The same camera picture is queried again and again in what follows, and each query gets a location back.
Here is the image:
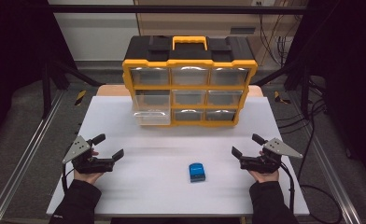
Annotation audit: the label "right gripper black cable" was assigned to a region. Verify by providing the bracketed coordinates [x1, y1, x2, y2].
[279, 161, 297, 215]

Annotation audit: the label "aluminium floor rail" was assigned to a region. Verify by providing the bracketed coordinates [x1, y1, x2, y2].
[0, 90, 65, 224]
[287, 92, 364, 224]

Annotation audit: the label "small blue box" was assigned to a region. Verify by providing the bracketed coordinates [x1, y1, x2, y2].
[189, 162, 206, 184]

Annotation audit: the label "set of clear drawers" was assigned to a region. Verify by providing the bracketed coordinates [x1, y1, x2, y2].
[130, 66, 251, 122]

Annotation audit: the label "hanging black cables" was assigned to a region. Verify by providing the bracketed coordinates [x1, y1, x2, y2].
[257, 1, 294, 67]

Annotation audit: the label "yellow black tape marker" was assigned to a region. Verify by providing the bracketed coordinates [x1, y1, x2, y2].
[75, 90, 88, 106]
[274, 91, 291, 105]

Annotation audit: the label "person's left hand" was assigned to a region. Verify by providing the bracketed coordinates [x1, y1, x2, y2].
[73, 148, 106, 185]

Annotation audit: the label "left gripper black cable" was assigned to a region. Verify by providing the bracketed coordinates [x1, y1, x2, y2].
[61, 162, 76, 194]

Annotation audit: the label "person's right hand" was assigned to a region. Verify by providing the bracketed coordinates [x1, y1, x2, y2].
[248, 150, 280, 184]

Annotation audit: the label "black floor cable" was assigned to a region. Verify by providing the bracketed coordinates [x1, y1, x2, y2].
[296, 77, 345, 224]

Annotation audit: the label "wooden table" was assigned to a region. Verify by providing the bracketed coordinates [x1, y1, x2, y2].
[95, 84, 264, 98]

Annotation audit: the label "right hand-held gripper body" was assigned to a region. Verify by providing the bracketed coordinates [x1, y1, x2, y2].
[240, 137, 303, 175]

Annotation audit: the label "clear plastic drawer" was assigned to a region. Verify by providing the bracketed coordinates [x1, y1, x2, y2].
[133, 93, 172, 127]

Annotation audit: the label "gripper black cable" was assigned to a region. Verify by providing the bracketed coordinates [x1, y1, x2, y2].
[279, 161, 297, 215]
[61, 162, 76, 194]

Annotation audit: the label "black metal frame bar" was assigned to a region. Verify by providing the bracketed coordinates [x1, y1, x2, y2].
[49, 4, 308, 15]

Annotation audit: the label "dark curtain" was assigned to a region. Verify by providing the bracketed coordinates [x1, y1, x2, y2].
[285, 0, 366, 190]
[0, 0, 77, 150]

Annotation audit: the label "yellow black organizer cabinet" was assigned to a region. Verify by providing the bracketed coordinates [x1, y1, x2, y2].
[121, 35, 259, 128]

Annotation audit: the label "black metal stand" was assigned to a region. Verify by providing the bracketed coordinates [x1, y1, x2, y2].
[40, 59, 106, 119]
[252, 59, 313, 119]

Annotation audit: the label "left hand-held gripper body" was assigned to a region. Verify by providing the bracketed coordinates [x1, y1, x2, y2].
[62, 135, 115, 175]

